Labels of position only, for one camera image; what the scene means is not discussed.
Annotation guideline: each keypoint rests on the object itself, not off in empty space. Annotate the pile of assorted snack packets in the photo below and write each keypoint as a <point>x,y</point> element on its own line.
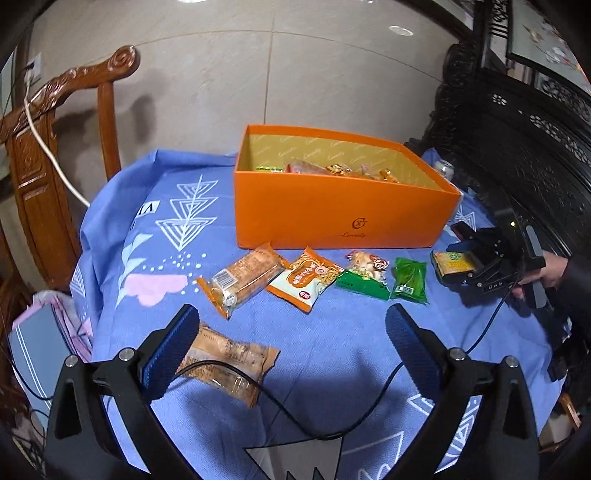
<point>332,170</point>

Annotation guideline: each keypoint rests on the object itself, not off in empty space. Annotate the plain green snack packet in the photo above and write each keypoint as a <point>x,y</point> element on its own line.
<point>409,281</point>

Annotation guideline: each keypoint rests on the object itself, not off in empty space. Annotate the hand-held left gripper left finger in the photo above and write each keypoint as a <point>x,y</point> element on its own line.
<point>171,350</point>

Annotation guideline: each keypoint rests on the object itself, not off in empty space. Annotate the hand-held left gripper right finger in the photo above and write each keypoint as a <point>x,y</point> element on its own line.
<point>411,350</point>

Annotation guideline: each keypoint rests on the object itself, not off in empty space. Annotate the person's right hand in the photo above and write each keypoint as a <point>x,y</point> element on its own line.
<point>557,272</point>

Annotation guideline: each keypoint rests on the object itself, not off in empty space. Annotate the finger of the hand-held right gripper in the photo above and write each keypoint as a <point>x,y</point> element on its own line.
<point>480,242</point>
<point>485,276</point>

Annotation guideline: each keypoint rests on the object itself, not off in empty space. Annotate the brown bread clear packet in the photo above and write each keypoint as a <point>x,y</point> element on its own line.
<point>231,357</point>

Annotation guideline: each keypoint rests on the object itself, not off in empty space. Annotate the blue fabric bag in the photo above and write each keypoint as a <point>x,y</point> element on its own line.
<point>37,341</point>

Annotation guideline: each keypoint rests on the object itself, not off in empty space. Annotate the blue printed tablecloth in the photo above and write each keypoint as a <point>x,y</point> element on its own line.
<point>332,332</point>

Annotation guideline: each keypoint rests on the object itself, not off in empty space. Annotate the orange noodle snack packet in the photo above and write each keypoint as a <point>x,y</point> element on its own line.
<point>304,279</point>

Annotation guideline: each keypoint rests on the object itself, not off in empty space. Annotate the green cartoon snack packet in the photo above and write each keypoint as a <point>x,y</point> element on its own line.
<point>364,274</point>

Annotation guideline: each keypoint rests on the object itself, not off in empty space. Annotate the yellow green wafer packet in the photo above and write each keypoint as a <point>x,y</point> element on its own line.
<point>455,264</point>

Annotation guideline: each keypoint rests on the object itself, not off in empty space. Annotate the orange cardboard box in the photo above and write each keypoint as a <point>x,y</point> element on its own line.
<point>341,217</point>

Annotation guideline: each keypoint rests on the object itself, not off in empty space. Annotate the white drink can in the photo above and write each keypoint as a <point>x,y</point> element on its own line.
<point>444,170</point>

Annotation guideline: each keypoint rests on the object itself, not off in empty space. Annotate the dark carved wooden furniture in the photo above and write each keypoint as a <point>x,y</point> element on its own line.
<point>521,138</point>

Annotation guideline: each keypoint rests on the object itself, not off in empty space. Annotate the sliced bread clear packet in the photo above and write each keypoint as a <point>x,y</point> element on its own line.
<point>240,279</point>

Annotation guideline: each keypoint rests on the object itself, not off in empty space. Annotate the carved wooden chair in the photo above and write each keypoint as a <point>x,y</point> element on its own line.
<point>41,152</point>

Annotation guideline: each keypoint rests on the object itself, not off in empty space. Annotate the framed flower painting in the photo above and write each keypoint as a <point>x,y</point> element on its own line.
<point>549,37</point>

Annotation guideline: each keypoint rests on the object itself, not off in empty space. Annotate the wall socket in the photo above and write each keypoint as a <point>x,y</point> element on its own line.
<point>32,67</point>

